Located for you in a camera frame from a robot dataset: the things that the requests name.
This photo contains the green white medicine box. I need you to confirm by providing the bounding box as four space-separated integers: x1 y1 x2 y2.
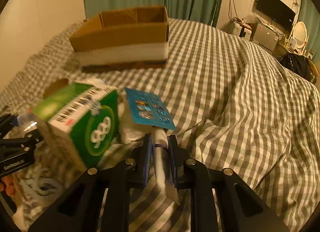
33 79 119 172

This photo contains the white storage cabinet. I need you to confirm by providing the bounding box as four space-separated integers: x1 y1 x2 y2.
229 20 252 40

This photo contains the black bag on chair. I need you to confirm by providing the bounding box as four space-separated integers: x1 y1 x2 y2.
279 52 316 84

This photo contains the black wall television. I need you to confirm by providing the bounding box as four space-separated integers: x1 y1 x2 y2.
256 0 296 31

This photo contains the white tube with purple band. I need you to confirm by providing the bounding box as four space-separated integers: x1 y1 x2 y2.
151 127 180 205

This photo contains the open cardboard box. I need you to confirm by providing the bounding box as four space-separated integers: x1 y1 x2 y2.
69 6 169 71

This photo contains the silver mini fridge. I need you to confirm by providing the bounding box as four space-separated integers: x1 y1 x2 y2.
251 23 279 51

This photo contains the grey checked bed cover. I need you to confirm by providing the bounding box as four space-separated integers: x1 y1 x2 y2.
1 19 319 231

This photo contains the blue blister card pack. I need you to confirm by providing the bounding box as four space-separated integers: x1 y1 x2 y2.
125 88 176 131

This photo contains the white oval vanity mirror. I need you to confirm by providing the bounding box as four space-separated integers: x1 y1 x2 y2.
290 21 309 55

